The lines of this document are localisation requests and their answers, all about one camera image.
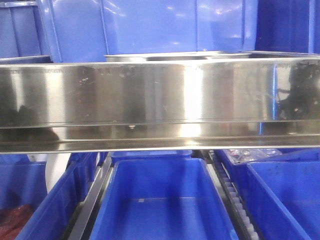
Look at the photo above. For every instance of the blue bin lower centre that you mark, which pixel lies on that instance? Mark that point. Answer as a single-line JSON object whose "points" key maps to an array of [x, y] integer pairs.
{"points": [[162, 199]]}

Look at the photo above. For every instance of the blue crate upper left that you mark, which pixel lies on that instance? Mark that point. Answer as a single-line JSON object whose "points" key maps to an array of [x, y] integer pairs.
{"points": [[22, 37]]}

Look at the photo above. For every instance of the white plastic roll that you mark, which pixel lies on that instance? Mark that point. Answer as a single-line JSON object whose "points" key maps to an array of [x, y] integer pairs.
{"points": [[56, 164]]}

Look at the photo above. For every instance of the blue bin rear right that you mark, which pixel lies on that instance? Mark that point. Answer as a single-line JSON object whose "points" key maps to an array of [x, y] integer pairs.
{"points": [[238, 172]]}

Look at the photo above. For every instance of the blue bin lower right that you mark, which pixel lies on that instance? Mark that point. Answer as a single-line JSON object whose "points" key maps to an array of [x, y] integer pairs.
{"points": [[284, 199]]}

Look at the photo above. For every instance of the silver metal tray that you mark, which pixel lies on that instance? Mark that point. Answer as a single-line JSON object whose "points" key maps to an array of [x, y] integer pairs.
{"points": [[175, 56]]}

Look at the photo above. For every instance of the roller conveyor rail right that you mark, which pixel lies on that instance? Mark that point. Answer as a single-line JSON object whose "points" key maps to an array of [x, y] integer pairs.
{"points": [[239, 215]]}

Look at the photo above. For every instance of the grey metal rail left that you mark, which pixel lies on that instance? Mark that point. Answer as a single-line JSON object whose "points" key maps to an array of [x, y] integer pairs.
{"points": [[84, 217]]}

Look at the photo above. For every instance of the clear bag of parts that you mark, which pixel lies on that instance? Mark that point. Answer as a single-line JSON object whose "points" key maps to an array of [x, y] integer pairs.
{"points": [[243, 155]]}

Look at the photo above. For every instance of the large blue crate upper centre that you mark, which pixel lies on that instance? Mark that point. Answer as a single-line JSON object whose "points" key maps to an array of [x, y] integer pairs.
{"points": [[88, 30]]}

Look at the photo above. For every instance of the blue bin lower left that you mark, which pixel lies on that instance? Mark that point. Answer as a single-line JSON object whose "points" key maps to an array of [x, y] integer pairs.
{"points": [[23, 182]]}

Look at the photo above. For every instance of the blue crate upper right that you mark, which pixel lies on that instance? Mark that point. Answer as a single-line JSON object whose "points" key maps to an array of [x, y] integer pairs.
{"points": [[288, 26]]}

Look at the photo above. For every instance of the blue bin rear centre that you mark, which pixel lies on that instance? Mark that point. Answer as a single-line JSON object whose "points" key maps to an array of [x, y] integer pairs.
{"points": [[148, 155]]}

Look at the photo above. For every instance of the red mesh bag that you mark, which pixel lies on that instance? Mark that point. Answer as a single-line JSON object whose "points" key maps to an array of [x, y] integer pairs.
{"points": [[12, 221]]}

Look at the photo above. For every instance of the blue bin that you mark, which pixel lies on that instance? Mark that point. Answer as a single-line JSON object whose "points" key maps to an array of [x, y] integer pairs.
{"points": [[148, 155], [23, 182], [284, 199], [162, 199], [238, 172]]}

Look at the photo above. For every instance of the stainless steel shelf front panel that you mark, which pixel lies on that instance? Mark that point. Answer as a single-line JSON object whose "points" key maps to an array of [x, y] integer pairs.
{"points": [[254, 102]]}

